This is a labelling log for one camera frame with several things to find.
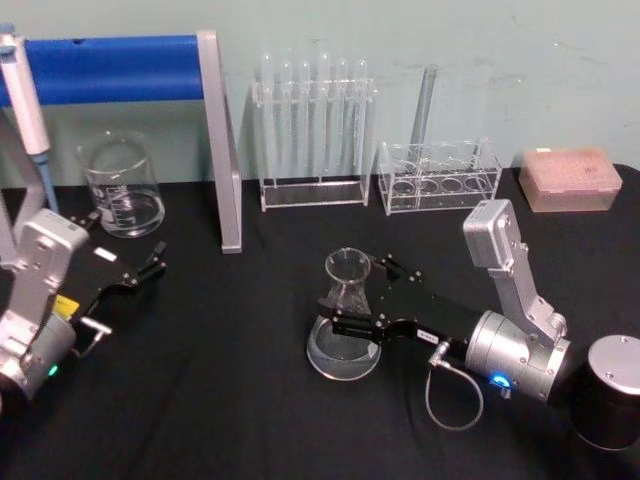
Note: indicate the tall clear acrylic tube rack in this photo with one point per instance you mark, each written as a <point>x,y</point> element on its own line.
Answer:
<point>312,195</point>

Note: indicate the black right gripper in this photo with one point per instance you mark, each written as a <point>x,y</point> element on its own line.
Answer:
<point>425,312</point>

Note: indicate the blue and grey pipette stand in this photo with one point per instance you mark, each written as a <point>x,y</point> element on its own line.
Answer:
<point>115,70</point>

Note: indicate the long clear glass test tube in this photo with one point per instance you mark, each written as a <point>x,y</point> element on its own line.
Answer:
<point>425,110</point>

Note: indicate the clear glass beaker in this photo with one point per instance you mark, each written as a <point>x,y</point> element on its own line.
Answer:
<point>122,200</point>

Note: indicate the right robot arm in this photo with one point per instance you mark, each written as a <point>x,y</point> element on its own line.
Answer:
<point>515,345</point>

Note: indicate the clear glass conical flask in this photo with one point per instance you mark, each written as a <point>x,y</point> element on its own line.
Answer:
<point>345,295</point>

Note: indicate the low clear acrylic tube rack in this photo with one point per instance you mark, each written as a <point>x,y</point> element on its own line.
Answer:
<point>440,192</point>

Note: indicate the black table cloth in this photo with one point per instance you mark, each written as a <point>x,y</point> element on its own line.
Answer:
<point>210,390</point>

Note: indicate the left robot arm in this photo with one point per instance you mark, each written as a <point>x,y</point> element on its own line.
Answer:
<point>40,310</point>

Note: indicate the pink pipette tip box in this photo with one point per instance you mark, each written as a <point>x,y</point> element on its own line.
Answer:
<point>570,180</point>

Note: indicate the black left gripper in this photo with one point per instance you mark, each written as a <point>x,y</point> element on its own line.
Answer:
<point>92,272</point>

